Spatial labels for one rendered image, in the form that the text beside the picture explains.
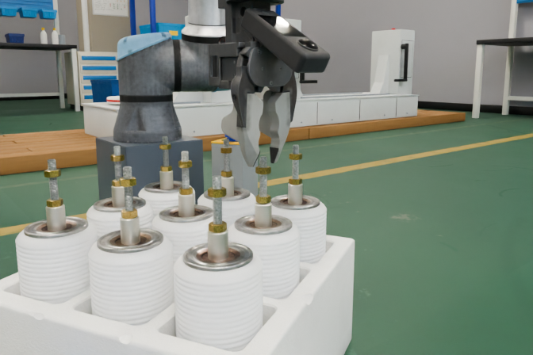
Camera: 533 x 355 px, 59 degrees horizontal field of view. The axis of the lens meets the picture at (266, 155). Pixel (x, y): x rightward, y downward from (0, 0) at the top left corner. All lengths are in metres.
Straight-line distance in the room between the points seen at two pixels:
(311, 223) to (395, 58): 3.55
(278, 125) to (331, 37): 6.81
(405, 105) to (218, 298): 3.74
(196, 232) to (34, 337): 0.22
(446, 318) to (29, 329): 0.69
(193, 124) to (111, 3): 4.43
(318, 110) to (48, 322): 2.93
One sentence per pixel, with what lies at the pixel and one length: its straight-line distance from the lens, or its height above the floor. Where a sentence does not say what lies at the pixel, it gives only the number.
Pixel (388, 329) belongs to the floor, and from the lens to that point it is 0.92.
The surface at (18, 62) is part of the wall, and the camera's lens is 8.92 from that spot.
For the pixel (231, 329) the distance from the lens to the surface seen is 0.51.
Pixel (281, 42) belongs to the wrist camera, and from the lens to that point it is 0.54.
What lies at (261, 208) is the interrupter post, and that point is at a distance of 0.61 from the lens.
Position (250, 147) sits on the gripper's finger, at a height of 0.36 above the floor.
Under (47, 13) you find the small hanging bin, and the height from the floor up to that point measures 1.14.
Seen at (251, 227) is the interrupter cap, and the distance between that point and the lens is 0.61.
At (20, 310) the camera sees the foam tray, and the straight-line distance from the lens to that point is 0.64.
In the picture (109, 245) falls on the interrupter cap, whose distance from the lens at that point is 0.58.
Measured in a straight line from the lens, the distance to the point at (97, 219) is 0.72.
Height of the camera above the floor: 0.45
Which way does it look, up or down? 10 degrees down
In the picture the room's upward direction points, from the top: straight up
